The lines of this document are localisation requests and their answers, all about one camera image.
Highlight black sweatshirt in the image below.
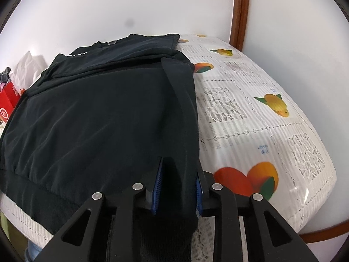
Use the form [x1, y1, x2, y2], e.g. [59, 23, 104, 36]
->
[1, 34, 199, 261]

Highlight fruit print tablecloth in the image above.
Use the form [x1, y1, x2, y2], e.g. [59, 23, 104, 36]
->
[1, 36, 336, 261]

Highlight person's jeans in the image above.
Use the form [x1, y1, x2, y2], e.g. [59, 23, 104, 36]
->
[24, 240, 42, 262]

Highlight red paper shopping bag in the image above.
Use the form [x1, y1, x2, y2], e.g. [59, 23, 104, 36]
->
[0, 82, 25, 123]

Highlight white plastic shopping bag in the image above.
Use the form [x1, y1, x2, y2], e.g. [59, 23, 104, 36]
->
[9, 51, 48, 95]

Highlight plaid grey cloth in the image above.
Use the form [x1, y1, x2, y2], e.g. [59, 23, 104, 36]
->
[0, 67, 11, 88]

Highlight brown wooden door frame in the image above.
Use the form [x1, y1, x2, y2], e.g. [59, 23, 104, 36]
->
[229, 0, 250, 51]

